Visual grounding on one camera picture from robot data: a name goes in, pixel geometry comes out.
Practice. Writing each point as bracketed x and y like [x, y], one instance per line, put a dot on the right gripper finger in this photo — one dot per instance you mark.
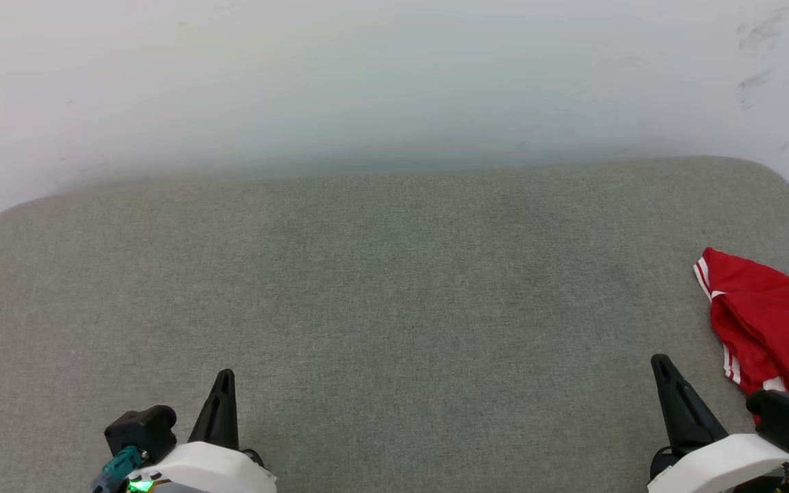
[685, 411]

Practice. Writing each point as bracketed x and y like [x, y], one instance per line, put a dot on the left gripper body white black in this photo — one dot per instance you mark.
[209, 472]

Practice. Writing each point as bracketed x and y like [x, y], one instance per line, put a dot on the red white jersey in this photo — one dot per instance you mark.
[771, 315]

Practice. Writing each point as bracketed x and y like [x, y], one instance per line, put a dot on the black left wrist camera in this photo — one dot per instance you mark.
[141, 428]

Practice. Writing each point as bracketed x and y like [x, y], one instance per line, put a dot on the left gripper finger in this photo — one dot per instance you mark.
[220, 418]

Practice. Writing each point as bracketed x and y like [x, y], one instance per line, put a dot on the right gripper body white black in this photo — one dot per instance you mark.
[716, 465]

